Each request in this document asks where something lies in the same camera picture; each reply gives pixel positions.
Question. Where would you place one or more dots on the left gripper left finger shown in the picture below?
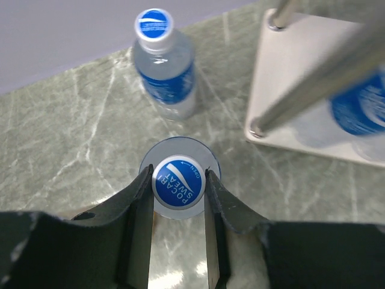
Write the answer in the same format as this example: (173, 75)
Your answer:
(107, 246)

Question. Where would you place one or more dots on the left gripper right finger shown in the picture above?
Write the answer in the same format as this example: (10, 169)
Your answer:
(296, 254)

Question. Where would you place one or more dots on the water bottle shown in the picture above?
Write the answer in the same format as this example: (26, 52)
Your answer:
(178, 180)
(359, 111)
(164, 58)

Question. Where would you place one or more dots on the wooden two-tier shelf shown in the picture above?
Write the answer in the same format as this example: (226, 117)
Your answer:
(302, 62)

